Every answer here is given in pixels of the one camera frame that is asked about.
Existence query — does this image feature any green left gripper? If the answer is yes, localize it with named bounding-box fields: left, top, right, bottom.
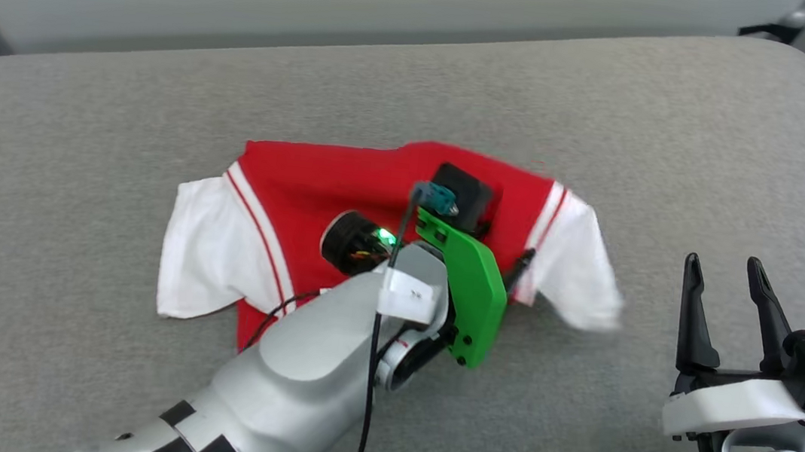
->
left=398, top=209, right=541, bottom=375

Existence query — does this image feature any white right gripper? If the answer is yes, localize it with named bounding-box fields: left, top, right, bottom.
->
left=658, top=248, right=805, bottom=452

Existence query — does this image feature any red white basketball jersey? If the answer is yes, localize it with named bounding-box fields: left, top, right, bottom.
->
left=151, top=111, right=642, bottom=396

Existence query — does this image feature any white paper label tag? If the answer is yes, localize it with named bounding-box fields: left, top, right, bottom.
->
left=375, top=264, right=441, bottom=328

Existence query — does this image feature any grey fabric sofa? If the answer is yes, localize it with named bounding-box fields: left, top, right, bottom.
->
left=0, top=0, right=805, bottom=452

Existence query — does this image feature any black white furniture base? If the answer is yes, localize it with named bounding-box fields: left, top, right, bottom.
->
left=736, top=2, right=805, bottom=47

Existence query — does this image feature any teal left camera connector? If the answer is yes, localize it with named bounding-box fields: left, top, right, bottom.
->
left=412, top=180, right=462, bottom=218

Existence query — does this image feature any black left camera cable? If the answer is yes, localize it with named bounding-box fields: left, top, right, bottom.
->
left=344, top=182, right=426, bottom=452

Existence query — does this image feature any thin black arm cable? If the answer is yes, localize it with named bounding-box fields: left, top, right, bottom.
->
left=241, top=280, right=325, bottom=358

